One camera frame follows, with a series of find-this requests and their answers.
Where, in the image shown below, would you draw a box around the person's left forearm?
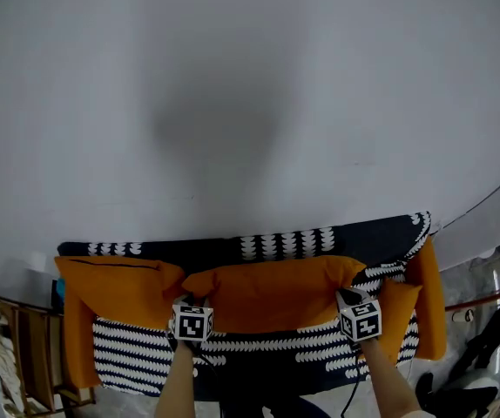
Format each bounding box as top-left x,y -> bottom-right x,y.
153,340 -> 199,418

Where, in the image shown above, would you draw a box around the person's dark trouser legs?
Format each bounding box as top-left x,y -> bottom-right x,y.
219,392 -> 332,418

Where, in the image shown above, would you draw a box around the translucent plastic sheet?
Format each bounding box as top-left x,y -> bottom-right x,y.
0,257 -> 57,309

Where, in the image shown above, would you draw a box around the small orange cushion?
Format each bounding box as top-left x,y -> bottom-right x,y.
378,278 -> 424,365

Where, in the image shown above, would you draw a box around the large orange cushion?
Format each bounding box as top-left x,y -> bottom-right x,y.
180,254 -> 368,335
53,255 -> 186,331

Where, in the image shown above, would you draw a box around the white round chair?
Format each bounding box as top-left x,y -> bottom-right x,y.
441,363 -> 500,408

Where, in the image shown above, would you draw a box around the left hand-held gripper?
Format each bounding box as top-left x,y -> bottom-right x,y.
167,296 -> 215,343

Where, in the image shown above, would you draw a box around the white water dispenser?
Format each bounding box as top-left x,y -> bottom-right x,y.
432,176 -> 500,273

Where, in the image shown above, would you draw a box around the cream crumpled cloth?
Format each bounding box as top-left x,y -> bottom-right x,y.
0,337 -> 24,408

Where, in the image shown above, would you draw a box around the person's right forearm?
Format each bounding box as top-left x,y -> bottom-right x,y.
361,337 -> 421,418

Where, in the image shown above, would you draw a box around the wooden side cart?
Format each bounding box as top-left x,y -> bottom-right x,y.
0,285 -> 97,415

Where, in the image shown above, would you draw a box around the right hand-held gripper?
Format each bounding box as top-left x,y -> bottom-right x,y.
335,288 -> 383,343

